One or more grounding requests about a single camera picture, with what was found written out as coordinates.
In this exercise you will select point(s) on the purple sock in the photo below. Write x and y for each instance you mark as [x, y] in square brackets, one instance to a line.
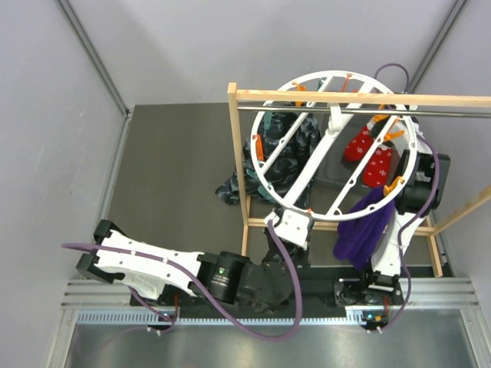
[358, 238]

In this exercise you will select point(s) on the red santa sock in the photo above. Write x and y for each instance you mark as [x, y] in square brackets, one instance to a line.
[377, 169]

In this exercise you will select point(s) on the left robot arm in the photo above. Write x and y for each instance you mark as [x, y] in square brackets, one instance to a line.
[224, 279]

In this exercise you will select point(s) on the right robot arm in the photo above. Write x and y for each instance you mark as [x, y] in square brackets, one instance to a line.
[420, 194]

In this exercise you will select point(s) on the dark patterned cloth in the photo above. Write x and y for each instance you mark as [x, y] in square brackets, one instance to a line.
[288, 165]

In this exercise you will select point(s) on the red snowflake sock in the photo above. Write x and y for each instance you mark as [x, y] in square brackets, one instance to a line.
[359, 146]

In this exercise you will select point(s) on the clear plastic bin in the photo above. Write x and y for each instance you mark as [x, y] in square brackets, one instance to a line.
[333, 174]

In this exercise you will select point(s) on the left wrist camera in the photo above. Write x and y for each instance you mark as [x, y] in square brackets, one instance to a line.
[291, 226]

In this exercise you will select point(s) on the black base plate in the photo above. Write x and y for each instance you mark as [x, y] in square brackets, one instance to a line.
[325, 293]

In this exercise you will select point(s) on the grey cable duct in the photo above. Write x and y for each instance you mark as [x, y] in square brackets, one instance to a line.
[141, 317]

